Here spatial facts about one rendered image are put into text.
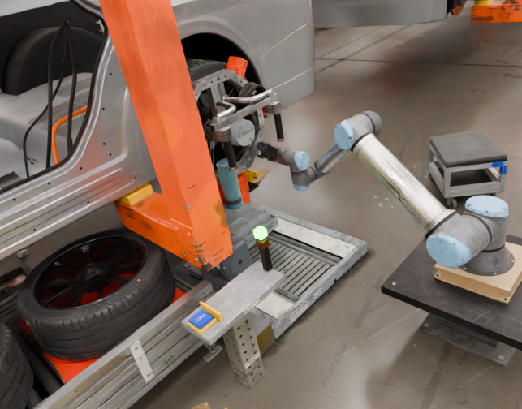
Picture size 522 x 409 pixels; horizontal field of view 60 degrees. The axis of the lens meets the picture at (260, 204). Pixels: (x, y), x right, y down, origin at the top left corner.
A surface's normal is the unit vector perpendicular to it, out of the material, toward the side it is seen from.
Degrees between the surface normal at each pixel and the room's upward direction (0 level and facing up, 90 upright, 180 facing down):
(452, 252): 93
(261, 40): 90
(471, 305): 0
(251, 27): 90
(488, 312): 0
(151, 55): 90
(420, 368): 0
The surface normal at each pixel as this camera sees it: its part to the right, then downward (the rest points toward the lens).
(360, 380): -0.18, -0.84
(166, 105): 0.71, 0.25
